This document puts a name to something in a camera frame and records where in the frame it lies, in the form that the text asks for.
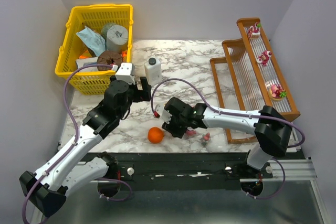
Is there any grey tape roll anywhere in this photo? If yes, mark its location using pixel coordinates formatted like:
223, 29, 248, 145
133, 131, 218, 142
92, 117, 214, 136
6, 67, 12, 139
106, 25, 129, 54

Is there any orange fruit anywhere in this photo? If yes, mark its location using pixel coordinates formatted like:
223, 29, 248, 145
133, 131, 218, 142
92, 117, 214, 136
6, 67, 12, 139
148, 127, 164, 144

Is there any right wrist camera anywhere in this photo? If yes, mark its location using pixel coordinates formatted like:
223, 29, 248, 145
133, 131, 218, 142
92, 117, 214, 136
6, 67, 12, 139
154, 103, 172, 124

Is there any orange bottle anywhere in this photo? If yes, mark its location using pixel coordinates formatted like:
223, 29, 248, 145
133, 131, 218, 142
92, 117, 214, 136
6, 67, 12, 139
121, 50, 128, 62

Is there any pink bunny figure toy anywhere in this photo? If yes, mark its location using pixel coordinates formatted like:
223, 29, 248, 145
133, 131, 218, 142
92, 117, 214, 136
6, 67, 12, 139
201, 133, 211, 146

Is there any white bottle black cap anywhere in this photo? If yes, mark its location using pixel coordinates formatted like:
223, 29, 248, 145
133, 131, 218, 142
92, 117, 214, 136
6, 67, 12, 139
144, 57, 162, 86

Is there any pink strawberry bear toy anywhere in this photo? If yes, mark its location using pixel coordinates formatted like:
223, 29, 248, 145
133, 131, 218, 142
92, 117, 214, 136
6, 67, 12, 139
256, 50, 272, 67

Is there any brown tiered wooden shelf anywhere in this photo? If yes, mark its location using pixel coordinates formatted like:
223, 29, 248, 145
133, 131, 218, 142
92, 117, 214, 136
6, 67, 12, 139
209, 18, 300, 145

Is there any brown tape roll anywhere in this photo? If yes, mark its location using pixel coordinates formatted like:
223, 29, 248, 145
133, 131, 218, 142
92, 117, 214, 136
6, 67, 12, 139
97, 50, 123, 71

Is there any white blue box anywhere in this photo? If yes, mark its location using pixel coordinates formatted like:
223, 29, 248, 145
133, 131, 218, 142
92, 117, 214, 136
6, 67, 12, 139
76, 57, 98, 72

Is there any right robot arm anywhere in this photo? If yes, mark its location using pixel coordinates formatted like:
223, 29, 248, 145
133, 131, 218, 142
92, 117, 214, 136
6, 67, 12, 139
154, 97, 293, 170

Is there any red white bear toy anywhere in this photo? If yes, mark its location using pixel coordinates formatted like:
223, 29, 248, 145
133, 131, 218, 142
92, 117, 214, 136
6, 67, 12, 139
247, 22, 261, 39

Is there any light blue plastic pouch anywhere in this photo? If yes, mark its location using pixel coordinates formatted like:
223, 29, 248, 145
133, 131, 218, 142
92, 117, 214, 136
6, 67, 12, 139
76, 26, 106, 57

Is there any pink white toy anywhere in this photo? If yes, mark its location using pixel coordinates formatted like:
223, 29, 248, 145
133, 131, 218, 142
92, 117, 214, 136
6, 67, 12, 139
185, 129, 197, 136

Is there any yellow plastic basket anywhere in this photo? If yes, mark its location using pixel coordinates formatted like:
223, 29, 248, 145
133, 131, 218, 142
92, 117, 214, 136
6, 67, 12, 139
55, 4, 134, 95

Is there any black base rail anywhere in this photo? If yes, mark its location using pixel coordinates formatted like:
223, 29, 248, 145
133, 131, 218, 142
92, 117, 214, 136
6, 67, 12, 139
86, 152, 274, 192

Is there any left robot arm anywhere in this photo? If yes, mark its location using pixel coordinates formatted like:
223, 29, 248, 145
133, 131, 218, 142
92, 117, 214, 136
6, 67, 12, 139
19, 77, 151, 217

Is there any green ball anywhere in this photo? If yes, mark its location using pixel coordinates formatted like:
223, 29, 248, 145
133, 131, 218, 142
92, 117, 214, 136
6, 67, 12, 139
101, 23, 116, 39

